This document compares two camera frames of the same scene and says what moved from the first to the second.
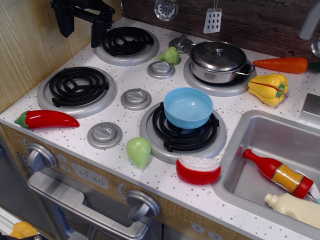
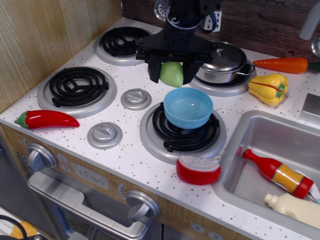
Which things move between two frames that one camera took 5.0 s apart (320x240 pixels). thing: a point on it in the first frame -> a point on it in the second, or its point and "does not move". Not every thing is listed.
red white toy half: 198,170 does not move
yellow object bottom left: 22,230 does not move
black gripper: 96,9 -> 172,45
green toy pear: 139,149 -> 171,73
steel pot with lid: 217,61 does not move
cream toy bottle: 307,212 does not move
